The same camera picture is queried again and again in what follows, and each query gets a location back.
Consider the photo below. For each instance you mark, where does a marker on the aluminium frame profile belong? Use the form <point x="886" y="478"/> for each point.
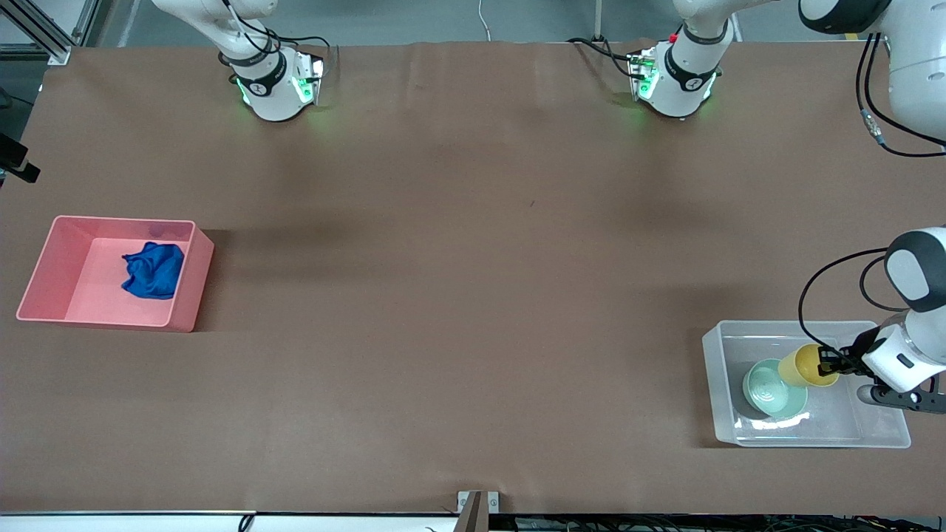
<point x="44" y="33"/>

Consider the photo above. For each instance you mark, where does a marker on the metal table edge bracket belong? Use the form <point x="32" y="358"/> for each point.
<point x="477" y="510"/>

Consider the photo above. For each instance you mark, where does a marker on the blue cloth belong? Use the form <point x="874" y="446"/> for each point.
<point x="155" y="272"/>

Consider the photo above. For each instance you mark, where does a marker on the clear plastic box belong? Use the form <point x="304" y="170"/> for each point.
<point x="739" y="425"/>

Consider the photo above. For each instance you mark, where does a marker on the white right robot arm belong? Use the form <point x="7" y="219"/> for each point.
<point x="270" y="89"/>

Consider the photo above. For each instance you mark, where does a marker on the mint green bowl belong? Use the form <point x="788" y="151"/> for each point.
<point x="768" y="391"/>

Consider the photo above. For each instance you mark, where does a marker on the brown table cover sheet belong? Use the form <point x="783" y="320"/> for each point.
<point x="473" y="222"/>

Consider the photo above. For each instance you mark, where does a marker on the pink plastic bin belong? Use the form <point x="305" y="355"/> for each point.
<point x="81" y="281"/>

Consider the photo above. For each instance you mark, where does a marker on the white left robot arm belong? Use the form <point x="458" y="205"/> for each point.
<point x="920" y="66"/>

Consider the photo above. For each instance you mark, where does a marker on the yellow plastic cup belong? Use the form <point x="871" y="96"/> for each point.
<point x="798" y="366"/>

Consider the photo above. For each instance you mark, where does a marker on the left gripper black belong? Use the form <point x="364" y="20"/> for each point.
<point x="856" y="359"/>

